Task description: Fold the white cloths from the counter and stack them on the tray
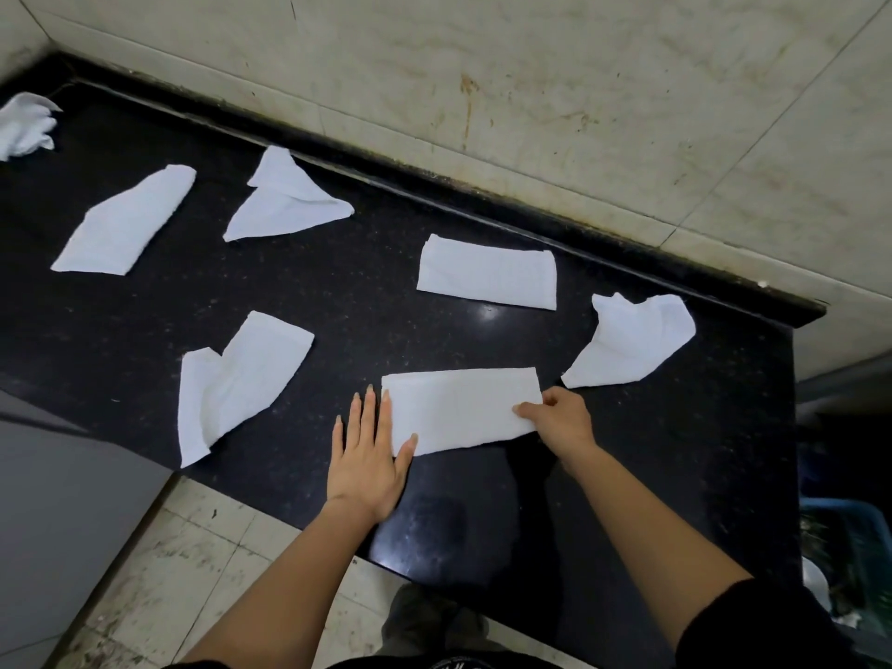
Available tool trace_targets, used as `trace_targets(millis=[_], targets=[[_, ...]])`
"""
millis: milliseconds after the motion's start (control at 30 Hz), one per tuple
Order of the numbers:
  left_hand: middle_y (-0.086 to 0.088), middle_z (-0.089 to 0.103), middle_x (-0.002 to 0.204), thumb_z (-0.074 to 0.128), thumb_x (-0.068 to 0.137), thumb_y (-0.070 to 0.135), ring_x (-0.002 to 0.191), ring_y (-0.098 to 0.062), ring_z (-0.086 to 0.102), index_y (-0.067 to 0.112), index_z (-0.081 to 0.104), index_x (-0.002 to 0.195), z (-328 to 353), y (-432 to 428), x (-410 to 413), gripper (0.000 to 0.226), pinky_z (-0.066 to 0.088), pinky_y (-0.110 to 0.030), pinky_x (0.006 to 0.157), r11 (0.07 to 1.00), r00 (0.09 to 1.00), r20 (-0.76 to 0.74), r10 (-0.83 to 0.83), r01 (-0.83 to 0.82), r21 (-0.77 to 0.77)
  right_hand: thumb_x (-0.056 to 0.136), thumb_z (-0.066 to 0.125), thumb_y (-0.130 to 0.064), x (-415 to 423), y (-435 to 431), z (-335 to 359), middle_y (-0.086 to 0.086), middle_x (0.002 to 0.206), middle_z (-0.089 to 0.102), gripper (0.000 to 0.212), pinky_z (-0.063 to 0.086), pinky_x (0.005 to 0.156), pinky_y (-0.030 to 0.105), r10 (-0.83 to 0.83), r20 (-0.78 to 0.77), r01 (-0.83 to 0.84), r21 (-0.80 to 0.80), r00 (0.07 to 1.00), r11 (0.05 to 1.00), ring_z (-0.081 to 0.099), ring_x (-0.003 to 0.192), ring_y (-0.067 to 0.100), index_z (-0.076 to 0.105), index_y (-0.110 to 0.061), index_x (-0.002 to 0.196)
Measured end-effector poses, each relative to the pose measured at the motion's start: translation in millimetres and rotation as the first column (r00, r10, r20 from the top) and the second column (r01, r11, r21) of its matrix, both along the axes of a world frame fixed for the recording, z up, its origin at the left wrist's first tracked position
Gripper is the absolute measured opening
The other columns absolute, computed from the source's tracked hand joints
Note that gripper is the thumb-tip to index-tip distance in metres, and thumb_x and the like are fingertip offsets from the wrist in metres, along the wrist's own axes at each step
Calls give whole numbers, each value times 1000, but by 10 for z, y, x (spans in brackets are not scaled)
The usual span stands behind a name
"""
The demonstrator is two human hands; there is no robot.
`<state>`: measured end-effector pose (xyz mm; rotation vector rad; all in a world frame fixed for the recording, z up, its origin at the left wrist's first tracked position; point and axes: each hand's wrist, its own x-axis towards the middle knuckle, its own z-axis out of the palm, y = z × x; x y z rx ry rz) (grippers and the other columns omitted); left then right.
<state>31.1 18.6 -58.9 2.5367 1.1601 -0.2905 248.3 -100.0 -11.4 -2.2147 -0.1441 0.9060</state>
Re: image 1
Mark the person's left hand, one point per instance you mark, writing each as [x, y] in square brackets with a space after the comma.
[362, 473]

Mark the person's right hand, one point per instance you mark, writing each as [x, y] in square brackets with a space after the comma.
[564, 428]

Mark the white terry cloth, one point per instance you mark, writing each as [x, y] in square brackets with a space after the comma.
[251, 376]
[460, 411]
[630, 344]

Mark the group of white cloths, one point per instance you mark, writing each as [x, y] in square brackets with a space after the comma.
[488, 271]

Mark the person's left forearm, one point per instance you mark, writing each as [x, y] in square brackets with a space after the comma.
[293, 592]

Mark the person's right forearm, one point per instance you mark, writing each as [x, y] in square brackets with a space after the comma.
[648, 543]

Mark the person's grey trousers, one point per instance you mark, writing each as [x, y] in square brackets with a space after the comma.
[425, 620]

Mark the grey metal bar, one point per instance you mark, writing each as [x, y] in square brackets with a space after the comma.
[850, 379]

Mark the white bowl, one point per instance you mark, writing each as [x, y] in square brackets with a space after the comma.
[815, 585]

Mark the grey cabinet door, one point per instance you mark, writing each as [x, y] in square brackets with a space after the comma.
[56, 522]

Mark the blue plastic basket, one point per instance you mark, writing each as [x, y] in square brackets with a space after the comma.
[871, 529]

